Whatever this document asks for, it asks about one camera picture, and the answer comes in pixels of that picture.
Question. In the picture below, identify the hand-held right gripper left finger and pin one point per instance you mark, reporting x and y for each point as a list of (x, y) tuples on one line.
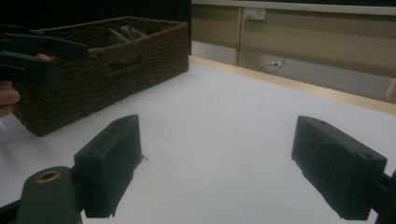
[(107, 165)]

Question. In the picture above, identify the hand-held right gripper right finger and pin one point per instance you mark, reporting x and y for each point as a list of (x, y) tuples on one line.
[(337, 168)]

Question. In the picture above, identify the brown woven basket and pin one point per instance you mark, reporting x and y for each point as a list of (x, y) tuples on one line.
[(102, 77)]

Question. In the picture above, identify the dark green cloth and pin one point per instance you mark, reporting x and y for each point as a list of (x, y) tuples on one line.
[(126, 33)]

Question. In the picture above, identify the white wall rail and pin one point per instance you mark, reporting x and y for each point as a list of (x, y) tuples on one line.
[(295, 5)]

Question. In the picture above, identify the white wall socket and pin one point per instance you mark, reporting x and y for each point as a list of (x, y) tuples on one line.
[(255, 14)]

